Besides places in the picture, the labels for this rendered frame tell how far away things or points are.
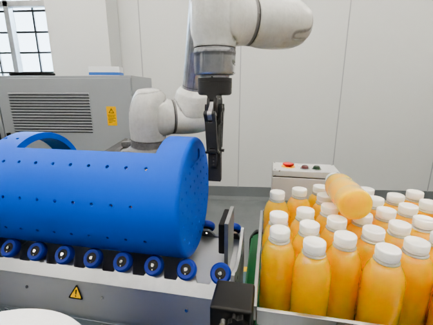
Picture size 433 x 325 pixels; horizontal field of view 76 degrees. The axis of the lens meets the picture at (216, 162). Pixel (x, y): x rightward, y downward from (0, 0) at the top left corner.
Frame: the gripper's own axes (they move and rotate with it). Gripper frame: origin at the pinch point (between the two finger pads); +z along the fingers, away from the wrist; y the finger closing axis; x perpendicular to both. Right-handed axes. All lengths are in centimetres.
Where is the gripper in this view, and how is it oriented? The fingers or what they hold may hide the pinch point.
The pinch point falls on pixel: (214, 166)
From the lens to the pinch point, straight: 65.9
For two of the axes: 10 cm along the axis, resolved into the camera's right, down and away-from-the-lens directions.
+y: 1.9, -2.5, 9.5
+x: -9.8, -0.5, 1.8
